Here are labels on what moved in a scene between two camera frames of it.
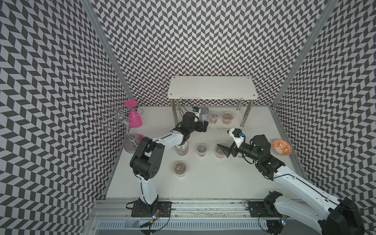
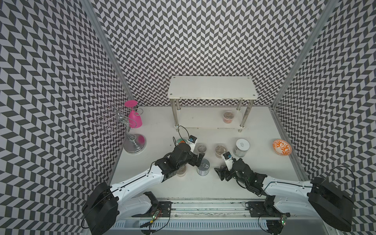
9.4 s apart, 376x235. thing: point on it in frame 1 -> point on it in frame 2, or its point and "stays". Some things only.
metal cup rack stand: x=116 y=119 stays
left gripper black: x=200 y=129 -> x=193 y=162
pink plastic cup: x=134 y=117 stays
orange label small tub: x=213 y=117 -> x=223 y=167
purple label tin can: x=203 y=111 -> x=203 y=170
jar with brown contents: x=219 y=152 stays
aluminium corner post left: x=94 y=18 stays
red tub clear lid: x=180 y=169 stays
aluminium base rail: x=113 y=216 stays
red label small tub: x=227 y=117 stays
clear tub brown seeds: x=201 y=149 stays
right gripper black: x=233 y=148 -> x=221 y=173
